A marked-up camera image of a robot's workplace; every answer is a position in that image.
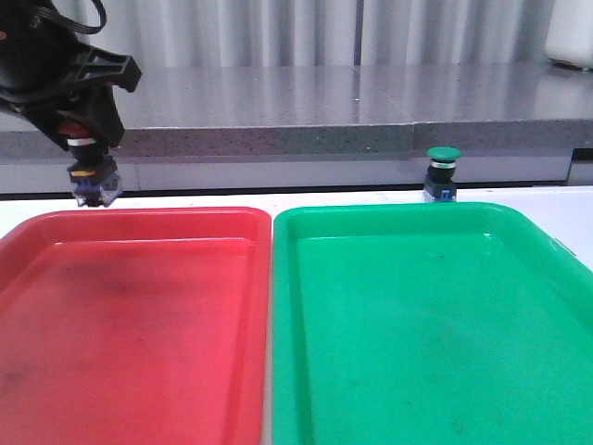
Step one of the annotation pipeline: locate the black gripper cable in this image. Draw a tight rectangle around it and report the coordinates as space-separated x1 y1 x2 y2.
34 0 108 36

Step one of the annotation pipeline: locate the green mushroom push button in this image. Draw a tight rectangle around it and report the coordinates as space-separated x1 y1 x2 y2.
423 146 461 202

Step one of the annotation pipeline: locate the grey stone counter slab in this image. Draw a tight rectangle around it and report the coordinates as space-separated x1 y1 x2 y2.
0 64 593 164

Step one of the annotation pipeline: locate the red mushroom push button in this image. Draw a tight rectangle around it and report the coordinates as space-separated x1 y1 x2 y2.
58 121 123 208

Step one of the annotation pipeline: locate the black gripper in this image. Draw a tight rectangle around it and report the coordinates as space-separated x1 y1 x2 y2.
1 1 142 151

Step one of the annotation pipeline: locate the red plastic tray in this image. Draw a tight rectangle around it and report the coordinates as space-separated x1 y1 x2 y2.
1 208 271 444

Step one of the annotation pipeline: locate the green plastic tray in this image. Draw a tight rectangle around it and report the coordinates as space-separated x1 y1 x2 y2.
271 203 592 444

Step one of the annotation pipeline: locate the white container on counter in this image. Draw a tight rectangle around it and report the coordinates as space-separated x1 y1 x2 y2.
544 0 592 70

